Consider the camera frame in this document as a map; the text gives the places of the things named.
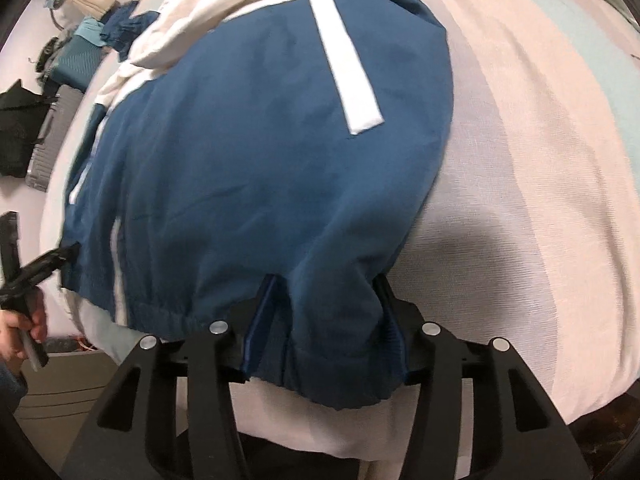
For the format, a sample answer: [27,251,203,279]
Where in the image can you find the blue and white hooded jacket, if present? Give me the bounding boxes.
[59,0,455,410]

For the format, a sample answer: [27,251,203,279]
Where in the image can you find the beige storage bin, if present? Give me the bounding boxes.
[14,347,128,463]

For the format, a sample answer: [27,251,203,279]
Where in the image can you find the blue desk lamp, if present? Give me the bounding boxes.
[44,0,70,31]

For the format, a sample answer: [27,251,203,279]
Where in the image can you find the person's left hand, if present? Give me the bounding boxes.
[0,287,49,362]

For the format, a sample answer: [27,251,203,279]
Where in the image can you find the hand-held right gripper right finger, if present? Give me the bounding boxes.
[372,275,593,480]

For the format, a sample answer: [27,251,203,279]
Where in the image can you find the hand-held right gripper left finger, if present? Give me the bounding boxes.
[60,274,282,480]

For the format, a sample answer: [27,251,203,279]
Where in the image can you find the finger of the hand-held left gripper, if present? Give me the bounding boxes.
[22,241,82,288]
[0,211,22,283]

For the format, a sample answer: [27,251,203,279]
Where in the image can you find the bed with striped sheet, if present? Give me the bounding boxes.
[40,0,640,463]

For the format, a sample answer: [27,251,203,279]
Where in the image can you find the teal suitcase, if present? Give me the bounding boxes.
[52,35,110,95]

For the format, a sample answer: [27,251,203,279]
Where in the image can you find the silver suitcase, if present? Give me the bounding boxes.
[24,84,85,194]

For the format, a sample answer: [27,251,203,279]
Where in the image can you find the small black item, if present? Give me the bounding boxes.
[34,36,62,68]

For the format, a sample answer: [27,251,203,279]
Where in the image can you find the light blue cloth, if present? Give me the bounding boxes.
[74,16,108,45]

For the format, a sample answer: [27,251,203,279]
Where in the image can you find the person's left forearm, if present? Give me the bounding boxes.
[0,357,29,413]

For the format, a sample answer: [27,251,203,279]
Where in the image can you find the black jacket on suitcase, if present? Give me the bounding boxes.
[0,79,57,179]

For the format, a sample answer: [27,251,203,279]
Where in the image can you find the blue crumpled clothes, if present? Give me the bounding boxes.
[99,0,162,62]

